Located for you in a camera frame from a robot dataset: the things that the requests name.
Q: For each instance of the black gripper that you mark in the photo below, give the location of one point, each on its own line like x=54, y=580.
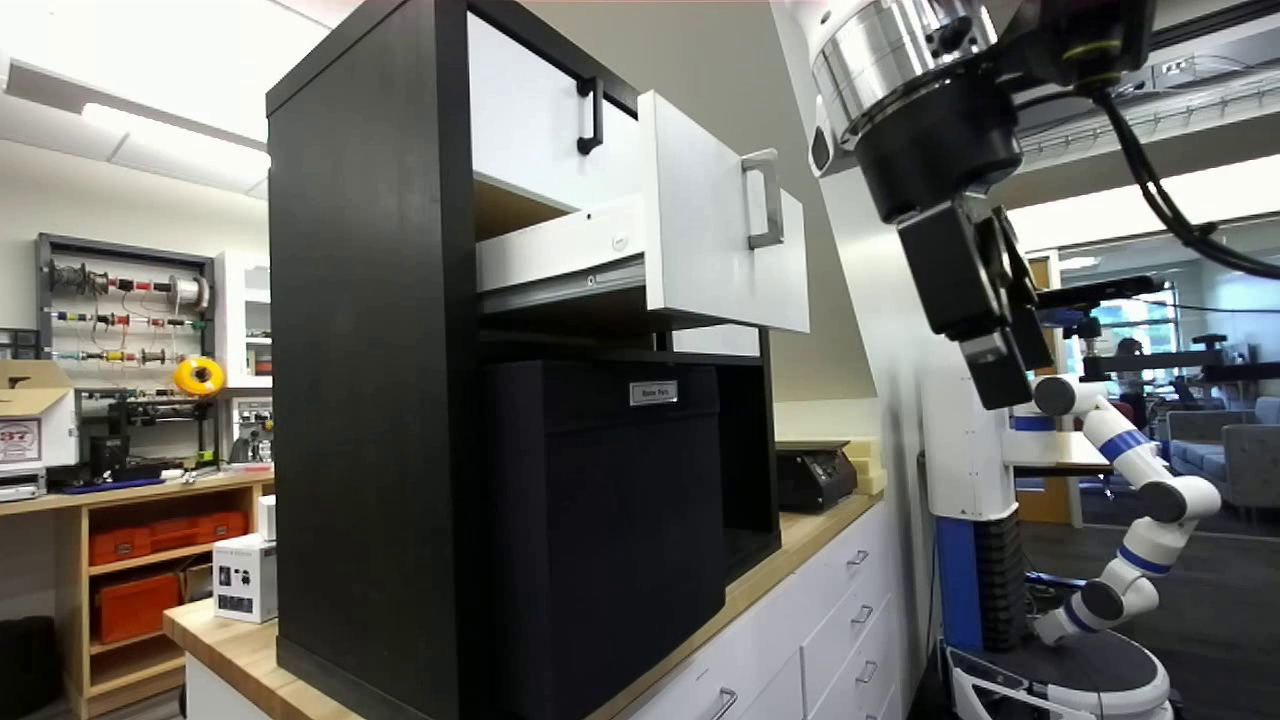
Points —
x=943, y=162

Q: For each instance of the white silver Franka robot arm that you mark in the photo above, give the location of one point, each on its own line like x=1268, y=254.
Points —
x=882, y=45

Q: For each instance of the white blue segmented robot arm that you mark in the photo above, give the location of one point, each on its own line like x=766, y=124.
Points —
x=1133, y=463

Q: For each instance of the white blue mobile robot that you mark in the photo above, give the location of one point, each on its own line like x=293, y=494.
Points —
x=965, y=455

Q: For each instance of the black desktop device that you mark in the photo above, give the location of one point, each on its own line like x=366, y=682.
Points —
x=814, y=478

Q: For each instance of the white base cabinet with drawers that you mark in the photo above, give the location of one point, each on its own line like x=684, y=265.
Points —
x=824, y=626

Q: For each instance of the white label on bin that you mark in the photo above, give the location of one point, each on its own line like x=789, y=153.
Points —
x=652, y=395

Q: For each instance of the black fabric storage bin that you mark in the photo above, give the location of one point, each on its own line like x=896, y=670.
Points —
x=601, y=532

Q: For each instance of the black shelf cabinet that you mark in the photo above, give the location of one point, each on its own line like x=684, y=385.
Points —
x=366, y=345

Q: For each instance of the white product box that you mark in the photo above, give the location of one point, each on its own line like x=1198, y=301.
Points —
x=245, y=580

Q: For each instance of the yellow tape roll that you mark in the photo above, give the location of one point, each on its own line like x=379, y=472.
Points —
x=201, y=376

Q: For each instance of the long orange storage bin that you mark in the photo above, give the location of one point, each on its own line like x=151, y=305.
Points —
x=163, y=537

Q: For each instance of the black benchtop machine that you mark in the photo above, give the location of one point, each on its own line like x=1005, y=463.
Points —
x=124, y=443

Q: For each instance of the grey pegboard tool rack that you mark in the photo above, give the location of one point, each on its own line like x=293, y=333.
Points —
x=123, y=301

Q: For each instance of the large orange storage bin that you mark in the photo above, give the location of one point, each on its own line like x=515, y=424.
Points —
x=137, y=607

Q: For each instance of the wooden workbench with shelves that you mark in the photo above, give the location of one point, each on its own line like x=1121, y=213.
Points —
x=67, y=563

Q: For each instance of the brown cardboard box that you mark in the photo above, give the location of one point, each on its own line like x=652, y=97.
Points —
x=29, y=385

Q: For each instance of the white boxy appliance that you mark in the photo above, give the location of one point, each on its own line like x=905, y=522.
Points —
x=33, y=446

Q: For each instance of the black floor bin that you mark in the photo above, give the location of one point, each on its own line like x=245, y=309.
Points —
x=24, y=667

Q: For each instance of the black wrist camera block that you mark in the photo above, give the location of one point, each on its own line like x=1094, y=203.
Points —
x=1084, y=33

